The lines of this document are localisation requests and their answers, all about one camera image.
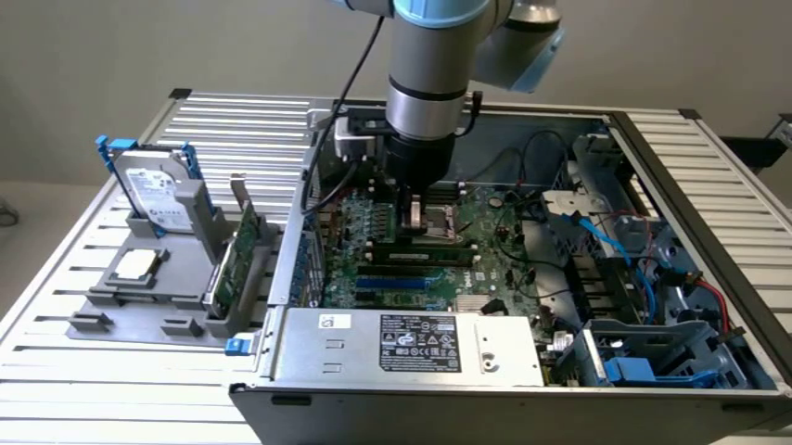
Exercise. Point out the green RAM stick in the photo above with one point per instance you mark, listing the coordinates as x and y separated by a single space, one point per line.
426 255

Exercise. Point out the grey metal drive bracket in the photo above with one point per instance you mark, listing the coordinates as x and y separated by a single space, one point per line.
575 218

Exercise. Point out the CPU socket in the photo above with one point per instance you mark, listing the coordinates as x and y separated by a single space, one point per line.
446 221

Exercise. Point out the green graphics card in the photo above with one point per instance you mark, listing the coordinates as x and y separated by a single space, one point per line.
237 259

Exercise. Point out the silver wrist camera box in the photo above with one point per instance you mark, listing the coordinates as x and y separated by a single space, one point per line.
355 136

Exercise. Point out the grey parts rack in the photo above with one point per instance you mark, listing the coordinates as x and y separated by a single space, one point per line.
179 296

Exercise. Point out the black expansion slot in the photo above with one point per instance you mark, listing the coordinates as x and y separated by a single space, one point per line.
390 270

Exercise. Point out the grey disk bay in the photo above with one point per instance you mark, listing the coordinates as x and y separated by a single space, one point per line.
667 343

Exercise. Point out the green motherboard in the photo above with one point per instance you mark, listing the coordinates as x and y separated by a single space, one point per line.
494 269

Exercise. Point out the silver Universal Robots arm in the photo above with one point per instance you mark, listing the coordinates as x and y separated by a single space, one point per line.
426 69

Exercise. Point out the open black PC case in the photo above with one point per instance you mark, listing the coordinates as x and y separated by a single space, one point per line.
494 408

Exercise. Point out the silver CPU chip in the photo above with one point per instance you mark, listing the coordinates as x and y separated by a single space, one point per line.
139 265

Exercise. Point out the round coin battery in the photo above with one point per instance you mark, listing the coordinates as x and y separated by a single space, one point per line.
494 201

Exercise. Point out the silver power supply unit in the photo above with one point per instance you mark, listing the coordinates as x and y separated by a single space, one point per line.
402 347

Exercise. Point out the blue case latch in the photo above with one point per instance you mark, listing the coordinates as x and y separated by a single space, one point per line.
239 346

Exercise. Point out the small silver chipset heatsink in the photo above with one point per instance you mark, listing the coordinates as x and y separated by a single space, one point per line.
471 303

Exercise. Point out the blue disk bay clip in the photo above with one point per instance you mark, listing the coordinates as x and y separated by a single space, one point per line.
627 372

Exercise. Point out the hard disk in blue caddy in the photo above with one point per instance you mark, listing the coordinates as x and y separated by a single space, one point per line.
155 185

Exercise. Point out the blue expansion slot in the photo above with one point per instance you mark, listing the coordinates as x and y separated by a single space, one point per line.
392 282

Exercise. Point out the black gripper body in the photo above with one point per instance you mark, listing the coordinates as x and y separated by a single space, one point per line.
418 160

